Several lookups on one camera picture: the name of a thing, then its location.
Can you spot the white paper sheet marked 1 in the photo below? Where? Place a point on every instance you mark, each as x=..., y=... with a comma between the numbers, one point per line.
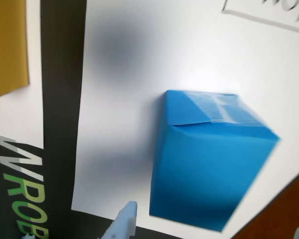
x=35, y=112

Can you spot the white paper sheet marked home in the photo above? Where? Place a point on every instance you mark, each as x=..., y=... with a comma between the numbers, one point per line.
x=164, y=49

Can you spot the yellow paper box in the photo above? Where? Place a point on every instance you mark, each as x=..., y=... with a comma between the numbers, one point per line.
x=7, y=49

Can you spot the dark grey printed mat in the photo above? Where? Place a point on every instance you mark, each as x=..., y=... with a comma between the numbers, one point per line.
x=62, y=99

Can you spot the blue paper box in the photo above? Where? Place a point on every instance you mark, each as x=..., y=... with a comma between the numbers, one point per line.
x=209, y=161

